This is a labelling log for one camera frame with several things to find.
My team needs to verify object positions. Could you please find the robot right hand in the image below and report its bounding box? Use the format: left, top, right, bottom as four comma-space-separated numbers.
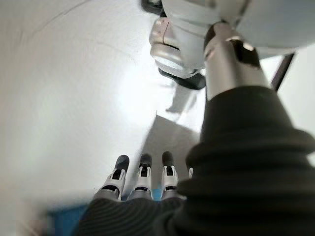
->
78, 21, 315, 236

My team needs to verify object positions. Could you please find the white glossy cabinet door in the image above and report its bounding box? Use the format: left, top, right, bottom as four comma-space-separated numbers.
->
277, 46, 315, 139

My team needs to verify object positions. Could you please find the dark cabinet toe kick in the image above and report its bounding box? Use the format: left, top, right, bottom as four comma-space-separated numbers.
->
270, 52, 295, 92

